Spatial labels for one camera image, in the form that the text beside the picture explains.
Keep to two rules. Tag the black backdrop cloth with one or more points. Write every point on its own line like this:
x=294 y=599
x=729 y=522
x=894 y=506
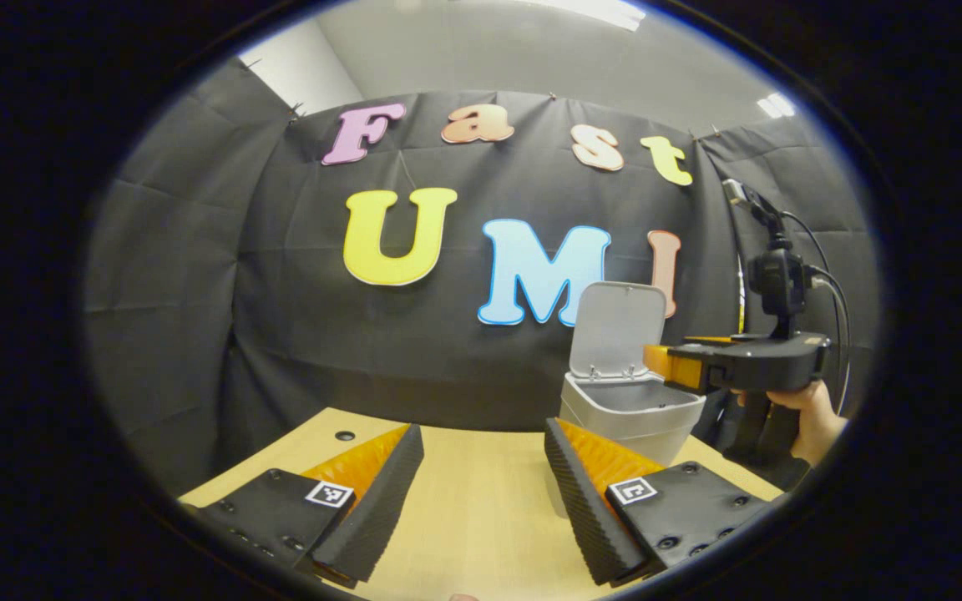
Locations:
x=281 y=317

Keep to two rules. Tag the small ceiling light panel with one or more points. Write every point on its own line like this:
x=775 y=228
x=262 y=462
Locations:
x=775 y=103

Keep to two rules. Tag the white desktop garbage bin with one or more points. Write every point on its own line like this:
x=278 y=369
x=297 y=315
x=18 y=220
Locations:
x=615 y=334

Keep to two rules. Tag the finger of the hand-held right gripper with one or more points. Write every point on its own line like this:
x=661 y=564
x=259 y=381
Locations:
x=711 y=339
x=690 y=367

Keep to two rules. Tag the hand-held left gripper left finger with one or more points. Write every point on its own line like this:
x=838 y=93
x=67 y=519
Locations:
x=372 y=517

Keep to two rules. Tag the wooden desktop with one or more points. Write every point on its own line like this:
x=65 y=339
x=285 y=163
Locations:
x=481 y=517

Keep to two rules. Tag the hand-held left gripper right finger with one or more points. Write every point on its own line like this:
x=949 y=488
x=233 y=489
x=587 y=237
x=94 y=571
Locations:
x=585 y=509

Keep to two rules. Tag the long ceiling light panel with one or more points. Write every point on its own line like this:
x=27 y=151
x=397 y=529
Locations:
x=598 y=10

